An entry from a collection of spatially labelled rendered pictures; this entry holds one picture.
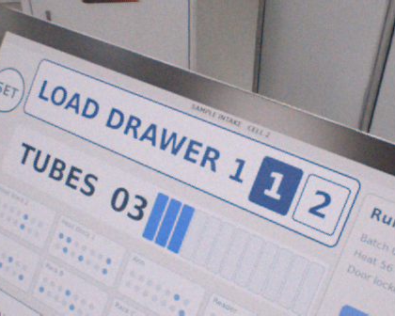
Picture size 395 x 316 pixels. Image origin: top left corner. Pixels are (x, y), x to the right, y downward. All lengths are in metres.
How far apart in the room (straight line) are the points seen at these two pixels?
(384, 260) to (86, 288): 0.24
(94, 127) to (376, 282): 0.26
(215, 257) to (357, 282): 0.11
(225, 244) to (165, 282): 0.06
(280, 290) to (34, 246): 0.22
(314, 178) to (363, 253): 0.06
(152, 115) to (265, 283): 0.16
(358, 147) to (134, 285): 0.20
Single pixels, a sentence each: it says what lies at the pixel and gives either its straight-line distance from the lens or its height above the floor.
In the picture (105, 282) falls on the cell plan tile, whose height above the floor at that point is 1.06.
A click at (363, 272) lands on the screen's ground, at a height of 1.13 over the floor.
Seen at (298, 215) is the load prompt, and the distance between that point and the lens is 0.39.
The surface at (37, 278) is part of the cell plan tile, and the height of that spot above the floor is 1.04.
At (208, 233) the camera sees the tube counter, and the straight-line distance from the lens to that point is 0.41.
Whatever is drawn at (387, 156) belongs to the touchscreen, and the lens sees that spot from 0.38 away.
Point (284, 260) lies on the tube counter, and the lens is 0.39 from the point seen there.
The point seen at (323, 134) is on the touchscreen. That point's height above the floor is 1.19.
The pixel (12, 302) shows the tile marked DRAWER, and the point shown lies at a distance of 0.52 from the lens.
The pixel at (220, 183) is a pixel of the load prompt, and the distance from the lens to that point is 0.41.
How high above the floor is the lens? 1.41
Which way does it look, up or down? 41 degrees down
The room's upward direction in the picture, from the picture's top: 5 degrees clockwise
